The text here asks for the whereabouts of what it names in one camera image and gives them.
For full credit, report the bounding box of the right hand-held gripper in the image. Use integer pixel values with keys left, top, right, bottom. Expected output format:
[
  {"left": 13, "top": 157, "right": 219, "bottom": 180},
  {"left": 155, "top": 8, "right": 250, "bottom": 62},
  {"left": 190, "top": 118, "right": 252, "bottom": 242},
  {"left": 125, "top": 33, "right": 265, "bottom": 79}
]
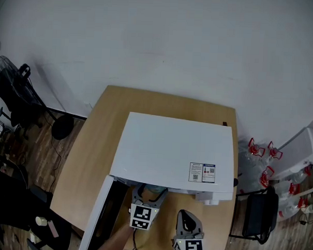
[{"left": 172, "top": 209, "right": 206, "bottom": 250}]

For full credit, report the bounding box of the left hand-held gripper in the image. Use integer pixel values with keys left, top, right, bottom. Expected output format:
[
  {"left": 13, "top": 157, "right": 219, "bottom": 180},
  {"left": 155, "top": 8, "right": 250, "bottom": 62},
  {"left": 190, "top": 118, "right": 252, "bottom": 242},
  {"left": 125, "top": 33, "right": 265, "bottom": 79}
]
[{"left": 129, "top": 182, "right": 169, "bottom": 232}]

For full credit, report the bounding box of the teal cup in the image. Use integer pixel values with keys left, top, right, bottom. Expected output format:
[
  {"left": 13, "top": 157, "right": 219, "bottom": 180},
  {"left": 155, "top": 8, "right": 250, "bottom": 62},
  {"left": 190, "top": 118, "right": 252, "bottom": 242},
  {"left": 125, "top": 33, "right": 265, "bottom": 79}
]
[{"left": 144, "top": 184, "right": 163, "bottom": 196}]

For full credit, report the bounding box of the white microwave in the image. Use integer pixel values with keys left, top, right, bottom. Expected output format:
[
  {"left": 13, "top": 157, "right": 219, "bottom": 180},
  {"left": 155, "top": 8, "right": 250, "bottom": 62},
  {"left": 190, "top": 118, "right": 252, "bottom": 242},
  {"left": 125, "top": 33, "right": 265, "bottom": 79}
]
[{"left": 78, "top": 109, "right": 237, "bottom": 250}]

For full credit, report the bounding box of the person's left forearm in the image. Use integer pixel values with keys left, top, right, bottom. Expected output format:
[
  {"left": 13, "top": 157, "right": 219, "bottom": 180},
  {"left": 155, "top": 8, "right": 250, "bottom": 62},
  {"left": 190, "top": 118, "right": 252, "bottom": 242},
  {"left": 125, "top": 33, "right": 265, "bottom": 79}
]
[{"left": 95, "top": 222, "right": 135, "bottom": 250}]

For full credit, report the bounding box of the black folding chair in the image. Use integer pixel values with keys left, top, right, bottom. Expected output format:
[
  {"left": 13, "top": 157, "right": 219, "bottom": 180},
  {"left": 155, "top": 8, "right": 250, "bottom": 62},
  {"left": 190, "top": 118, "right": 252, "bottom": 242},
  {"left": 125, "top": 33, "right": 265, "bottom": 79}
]
[{"left": 228, "top": 184, "right": 281, "bottom": 246}]

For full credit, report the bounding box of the cluster of clear water bottles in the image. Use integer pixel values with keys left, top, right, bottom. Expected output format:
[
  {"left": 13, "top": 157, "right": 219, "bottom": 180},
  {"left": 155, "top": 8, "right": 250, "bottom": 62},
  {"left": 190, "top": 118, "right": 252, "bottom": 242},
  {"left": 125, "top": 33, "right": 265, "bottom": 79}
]
[{"left": 234, "top": 137, "right": 313, "bottom": 225}]

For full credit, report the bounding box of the pink flat case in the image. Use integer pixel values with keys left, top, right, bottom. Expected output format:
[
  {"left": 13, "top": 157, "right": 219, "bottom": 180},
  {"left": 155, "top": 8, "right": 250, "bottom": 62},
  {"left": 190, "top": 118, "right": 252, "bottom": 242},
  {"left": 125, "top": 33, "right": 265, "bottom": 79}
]
[{"left": 47, "top": 220, "right": 59, "bottom": 239}]

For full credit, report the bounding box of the black power adapter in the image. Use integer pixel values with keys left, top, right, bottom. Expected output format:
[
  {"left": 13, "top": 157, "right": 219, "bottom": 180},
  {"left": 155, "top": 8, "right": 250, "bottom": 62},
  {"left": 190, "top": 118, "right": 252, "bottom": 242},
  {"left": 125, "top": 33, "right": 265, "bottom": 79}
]
[{"left": 298, "top": 213, "right": 310, "bottom": 227}]

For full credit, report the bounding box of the black office chair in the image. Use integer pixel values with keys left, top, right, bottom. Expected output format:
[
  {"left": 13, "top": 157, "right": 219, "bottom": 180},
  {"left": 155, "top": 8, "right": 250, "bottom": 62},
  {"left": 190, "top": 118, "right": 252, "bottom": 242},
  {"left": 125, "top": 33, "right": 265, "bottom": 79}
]
[{"left": 0, "top": 165, "right": 76, "bottom": 250}]

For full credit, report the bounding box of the black standing floor fan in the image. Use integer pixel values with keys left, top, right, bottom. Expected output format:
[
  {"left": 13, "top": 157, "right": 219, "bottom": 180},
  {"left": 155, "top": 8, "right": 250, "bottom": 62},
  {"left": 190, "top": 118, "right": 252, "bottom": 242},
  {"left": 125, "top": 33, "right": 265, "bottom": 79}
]
[{"left": 0, "top": 54, "right": 78, "bottom": 142}]

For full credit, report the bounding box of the black mesh chair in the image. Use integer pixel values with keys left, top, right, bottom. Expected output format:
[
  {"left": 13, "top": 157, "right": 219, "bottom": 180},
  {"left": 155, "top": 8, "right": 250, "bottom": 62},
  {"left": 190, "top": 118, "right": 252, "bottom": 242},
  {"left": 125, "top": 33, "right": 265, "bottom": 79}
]
[{"left": 0, "top": 68, "right": 47, "bottom": 133}]

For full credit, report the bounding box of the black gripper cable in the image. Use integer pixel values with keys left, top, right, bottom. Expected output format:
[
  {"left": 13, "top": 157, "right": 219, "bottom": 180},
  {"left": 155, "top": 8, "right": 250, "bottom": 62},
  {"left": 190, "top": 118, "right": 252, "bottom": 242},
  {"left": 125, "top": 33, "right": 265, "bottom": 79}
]
[{"left": 120, "top": 228, "right": 140, "bottom": 250}]

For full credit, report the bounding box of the black floor cable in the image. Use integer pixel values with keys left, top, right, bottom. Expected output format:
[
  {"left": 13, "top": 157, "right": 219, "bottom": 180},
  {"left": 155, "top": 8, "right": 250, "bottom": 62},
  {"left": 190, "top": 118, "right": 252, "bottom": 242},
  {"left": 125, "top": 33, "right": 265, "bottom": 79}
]
[{"left": 47, "top": 122, "right": 64, "bottom": 195}]

